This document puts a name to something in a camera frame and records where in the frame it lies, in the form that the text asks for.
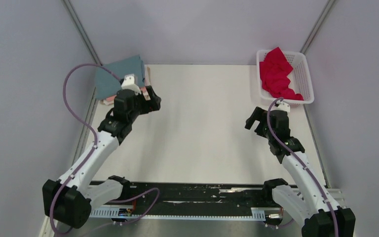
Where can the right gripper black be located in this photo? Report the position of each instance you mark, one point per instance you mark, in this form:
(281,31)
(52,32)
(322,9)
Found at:
(258,114)

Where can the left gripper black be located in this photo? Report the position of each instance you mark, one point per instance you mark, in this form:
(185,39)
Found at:
(154,103)

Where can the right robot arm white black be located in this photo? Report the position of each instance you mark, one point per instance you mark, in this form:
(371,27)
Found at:
(313,208)

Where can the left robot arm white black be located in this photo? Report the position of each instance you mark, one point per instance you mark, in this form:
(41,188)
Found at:
(70,200)

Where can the folded white t shirt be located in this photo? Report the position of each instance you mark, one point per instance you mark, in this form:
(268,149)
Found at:
(147,81)

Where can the red t shirt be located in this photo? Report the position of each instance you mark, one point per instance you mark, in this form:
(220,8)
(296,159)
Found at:
(274,71)

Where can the white plastic basket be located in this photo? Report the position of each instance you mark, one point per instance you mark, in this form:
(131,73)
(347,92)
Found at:
(300,79)

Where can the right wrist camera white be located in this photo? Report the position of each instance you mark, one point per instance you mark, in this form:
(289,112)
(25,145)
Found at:
(283,106)

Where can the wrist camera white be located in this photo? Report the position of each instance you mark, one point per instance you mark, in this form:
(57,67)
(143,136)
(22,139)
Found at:
(283,106)
(129,83)

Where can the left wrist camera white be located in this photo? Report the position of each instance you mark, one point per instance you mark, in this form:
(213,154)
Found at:
(129,83)

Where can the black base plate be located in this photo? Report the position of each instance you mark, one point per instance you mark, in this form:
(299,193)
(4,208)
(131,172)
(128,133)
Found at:
(193,199)

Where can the white slotted cable duct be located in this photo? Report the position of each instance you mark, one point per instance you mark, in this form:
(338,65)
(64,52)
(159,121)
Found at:
(114,213)

